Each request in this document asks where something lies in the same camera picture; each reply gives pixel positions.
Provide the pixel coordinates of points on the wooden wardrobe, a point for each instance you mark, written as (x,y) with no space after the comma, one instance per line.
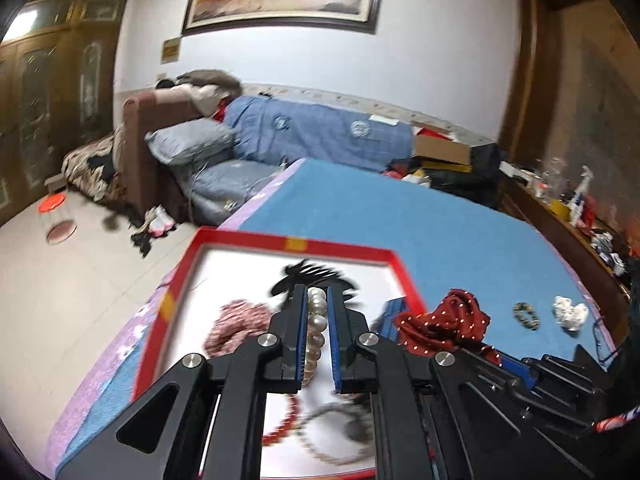
(40,110)

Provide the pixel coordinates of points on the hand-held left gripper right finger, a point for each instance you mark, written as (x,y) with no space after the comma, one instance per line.
(334,340)

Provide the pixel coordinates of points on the yellow wall sign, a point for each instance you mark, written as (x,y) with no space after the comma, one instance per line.
(171,51)

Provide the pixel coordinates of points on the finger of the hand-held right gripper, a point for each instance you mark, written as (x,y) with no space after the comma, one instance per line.
(565,367)
(520,371)

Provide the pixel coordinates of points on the grey pillow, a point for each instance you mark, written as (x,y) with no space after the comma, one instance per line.
(190,142)

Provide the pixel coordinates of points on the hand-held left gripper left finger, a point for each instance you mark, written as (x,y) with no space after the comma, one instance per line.
(301,335)

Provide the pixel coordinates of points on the dark-framed glasses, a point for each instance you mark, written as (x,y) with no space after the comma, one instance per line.
(596,335)

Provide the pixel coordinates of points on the cardboard box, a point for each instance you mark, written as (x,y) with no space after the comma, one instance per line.
(442,150)

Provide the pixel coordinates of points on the wooden door frame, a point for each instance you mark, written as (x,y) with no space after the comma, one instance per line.
(520,85)

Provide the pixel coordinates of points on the black shoe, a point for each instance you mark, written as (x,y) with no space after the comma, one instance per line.
(142,242)

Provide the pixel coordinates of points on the white pink shoe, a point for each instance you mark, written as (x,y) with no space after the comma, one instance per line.
(160,220)

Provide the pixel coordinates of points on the brown sofa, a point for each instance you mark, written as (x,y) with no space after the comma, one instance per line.
(142,160)

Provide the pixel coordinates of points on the pink checked scrunchie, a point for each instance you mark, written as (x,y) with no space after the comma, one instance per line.
(235,325)

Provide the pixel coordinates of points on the white spray bottle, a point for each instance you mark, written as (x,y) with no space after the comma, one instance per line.
(580,200)

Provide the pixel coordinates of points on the grey-blue cushion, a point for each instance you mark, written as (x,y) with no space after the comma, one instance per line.
(225,187)

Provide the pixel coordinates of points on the black bag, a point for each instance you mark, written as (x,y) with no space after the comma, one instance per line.
(482,160)

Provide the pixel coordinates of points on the brown floral blanket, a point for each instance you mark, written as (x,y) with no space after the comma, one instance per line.
(90,165)

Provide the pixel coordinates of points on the pile of clothes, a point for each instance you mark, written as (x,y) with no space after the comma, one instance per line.
(205,82)

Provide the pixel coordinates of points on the blue striped ribbon bow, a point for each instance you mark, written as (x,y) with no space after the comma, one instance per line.
(392,312)

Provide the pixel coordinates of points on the blue tablecloth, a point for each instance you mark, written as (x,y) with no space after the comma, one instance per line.
(450,240)

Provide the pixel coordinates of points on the white patterned scrunchie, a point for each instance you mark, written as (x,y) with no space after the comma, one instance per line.
(570,312)

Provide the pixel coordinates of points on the wooden sideboard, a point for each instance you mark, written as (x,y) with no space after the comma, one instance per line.
(545,225)

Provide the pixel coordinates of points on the heap of small clothes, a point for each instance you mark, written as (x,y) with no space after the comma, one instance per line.
(605,245)

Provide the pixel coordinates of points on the red white-dotted scrunchie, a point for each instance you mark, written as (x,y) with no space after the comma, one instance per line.
(450,320)

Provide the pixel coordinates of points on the pearl hair clip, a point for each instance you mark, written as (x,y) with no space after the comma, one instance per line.
(316,320)

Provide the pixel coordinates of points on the red box with white inside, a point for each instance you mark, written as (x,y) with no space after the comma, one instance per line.
(230,270)

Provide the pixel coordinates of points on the blue checked quilt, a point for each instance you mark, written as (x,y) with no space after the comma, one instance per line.
(320,125)

